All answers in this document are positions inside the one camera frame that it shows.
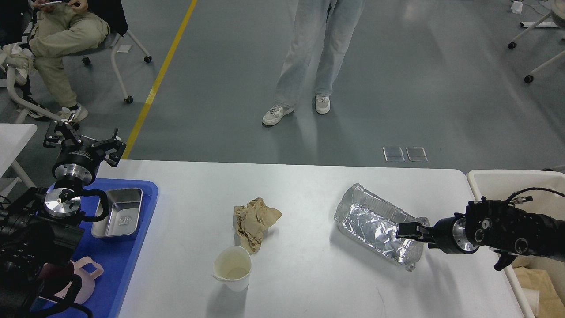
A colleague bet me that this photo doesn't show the pink mug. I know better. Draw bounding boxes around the pink mug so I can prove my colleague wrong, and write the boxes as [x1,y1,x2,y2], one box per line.
[40,256,104,304]

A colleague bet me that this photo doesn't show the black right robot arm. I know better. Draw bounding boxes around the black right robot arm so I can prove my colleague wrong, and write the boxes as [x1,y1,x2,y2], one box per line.
[396,190,565,271]

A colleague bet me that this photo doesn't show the white office chair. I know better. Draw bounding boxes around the white office chair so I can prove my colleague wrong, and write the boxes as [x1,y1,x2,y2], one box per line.
[1,32,133,124]

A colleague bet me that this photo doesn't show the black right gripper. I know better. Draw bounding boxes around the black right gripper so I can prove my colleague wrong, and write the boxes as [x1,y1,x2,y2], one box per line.
[396,216,468,255]

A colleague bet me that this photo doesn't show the brown paper in bin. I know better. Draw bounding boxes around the brown paper in bin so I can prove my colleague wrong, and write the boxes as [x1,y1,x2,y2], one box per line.
[514,266,565,318]

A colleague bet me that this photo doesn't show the clear floor plate right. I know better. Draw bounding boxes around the clear floor plate right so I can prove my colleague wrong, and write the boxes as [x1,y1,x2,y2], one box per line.
[405,146,428,162]

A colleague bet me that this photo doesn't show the seated person khaki trousers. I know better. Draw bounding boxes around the seated person khaki trousers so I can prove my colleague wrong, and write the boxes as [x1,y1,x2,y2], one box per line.
[1,0,128,122]

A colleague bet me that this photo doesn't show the white chair base right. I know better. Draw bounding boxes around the white chair base right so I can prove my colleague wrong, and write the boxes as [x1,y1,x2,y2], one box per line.
[508,0,565,84]

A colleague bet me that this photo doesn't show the stainless steel rectangular tray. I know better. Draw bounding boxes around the stainless steel rectangular tray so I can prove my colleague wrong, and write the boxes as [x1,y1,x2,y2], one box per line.
[91,188,143,241]

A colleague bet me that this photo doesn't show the white paper cup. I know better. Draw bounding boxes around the white paper cup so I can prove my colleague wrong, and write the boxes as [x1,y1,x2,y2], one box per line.
[212,246,252,292]

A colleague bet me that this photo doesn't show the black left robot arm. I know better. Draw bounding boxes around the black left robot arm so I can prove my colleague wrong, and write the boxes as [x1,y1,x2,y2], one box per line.
[0,120,126,318]

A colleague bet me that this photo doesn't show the blue plastic tray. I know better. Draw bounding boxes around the blue plastic tray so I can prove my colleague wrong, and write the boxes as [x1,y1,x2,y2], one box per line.
[35,178,158,318]

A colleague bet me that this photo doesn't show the clear floor plate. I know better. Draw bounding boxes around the clear floor plate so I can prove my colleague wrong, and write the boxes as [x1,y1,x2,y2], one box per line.
[405,146,428,162]
[383,146,406,162]

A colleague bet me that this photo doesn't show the aluminium foil container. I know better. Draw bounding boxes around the aluminium foil container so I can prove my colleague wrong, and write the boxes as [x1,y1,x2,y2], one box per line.
[334,183,429,272]

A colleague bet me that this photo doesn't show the brown paper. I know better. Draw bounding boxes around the brown paper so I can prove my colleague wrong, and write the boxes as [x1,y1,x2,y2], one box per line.
[234,197,282,255]
[514,266,565,318]

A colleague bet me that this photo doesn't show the clear floor plate left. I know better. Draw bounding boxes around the clear floor plate left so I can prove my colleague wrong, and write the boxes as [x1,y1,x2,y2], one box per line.
[383,146,406,162]

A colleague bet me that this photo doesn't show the white side table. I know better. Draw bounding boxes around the white side table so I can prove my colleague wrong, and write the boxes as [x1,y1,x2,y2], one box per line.
[0,123,37,197]

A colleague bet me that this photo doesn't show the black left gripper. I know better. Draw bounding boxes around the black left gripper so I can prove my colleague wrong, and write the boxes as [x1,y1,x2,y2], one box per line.
[43,121,127,185]

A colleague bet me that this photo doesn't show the standing person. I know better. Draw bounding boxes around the standing person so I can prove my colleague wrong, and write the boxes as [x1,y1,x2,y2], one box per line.
[262,0,366,126]

